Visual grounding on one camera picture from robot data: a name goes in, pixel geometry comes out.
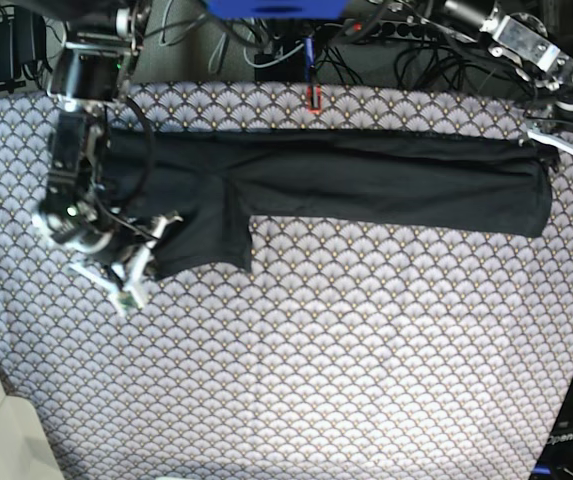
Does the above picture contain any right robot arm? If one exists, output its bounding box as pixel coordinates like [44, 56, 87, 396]
[33, 1, 180, 315]

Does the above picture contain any fan-patterned table cloth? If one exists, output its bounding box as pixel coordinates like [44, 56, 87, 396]
[0, 94, 573, 479]

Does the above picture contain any black power strip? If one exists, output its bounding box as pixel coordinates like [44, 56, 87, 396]
[351, 20, 443, 44]

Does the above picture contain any blue box at top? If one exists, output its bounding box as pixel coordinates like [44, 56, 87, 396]
[206, 0, 347, 19]

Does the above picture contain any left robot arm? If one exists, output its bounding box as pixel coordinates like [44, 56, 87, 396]
[424, 1, 573, 157]

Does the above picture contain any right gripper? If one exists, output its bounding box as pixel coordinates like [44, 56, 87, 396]
[33, 184, 184, 318]

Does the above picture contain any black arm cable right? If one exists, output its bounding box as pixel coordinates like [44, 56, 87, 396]
[93, 97, 157, 236]

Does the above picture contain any dark grey T-shirt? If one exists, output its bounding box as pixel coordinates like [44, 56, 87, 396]
[103, 129, 559, 279]

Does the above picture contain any blue clamp handle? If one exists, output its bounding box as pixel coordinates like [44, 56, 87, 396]
[304, 36, 315, 84]

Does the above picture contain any black power adapter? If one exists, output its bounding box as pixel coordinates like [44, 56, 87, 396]
[0, 7, 47, 83]

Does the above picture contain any red clamp on table edge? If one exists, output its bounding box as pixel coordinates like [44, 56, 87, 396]
[306, 85, 323, 114]

